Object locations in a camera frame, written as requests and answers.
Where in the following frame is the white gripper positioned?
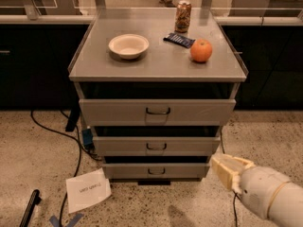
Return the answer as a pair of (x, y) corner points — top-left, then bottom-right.
(211, 153), (291, 219)

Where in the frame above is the grey bottom drawer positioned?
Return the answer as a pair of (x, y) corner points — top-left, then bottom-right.
(102, 164), (209, 180)

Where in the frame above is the grey drawer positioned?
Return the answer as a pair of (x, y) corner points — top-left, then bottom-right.
(93, 136), (220, 156)
(80, 99), (236, 126)
(102, 164), (209, 180)

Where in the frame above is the grey metal drawer cabinet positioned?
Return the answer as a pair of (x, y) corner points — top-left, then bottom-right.
(67, 7), (250, 186)

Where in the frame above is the grey middle drawer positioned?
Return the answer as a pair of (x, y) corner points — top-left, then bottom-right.
(93, 136), (220, 156)

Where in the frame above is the grey top drawer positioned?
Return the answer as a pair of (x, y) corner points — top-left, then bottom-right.
(80, 99), (236, 126)

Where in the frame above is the orange fruit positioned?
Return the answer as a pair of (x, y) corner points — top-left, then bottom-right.
(190, 39), (212, 62)

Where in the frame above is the dark blue snack bar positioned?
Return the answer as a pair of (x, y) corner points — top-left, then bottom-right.
(163, 33), (194, 48)

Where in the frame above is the white paper sign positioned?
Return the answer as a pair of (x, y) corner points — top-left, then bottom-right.
(66, 168), (112, 214)

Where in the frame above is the blue power adapter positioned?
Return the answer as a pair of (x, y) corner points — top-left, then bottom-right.
(81, 128), (94, 150)

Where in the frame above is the white bowl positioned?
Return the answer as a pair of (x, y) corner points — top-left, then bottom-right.
(108, 34), (150, 60)

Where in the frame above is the brown patterned drink can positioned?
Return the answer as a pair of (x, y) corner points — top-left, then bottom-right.
(175, 0), (191, 33)

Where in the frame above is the blue tape cross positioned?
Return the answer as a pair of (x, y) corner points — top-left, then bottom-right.
(48, 212), (85, 227)

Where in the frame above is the black bar on floor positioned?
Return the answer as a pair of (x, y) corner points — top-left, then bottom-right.
(19, 189), (42, 227)

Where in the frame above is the black cable right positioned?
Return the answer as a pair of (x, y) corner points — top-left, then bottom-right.
(219, 131), (241, 227)

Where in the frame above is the black cable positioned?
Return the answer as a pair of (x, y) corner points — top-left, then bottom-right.
(219, 131), (241, 227)
(30, 109), (102, 227)

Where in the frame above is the black cable left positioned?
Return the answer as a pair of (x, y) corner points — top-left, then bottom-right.
(30, 109), (102, 227)

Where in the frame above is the dark counter with rail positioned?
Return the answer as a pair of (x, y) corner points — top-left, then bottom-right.
(0, 23), (303, 110)

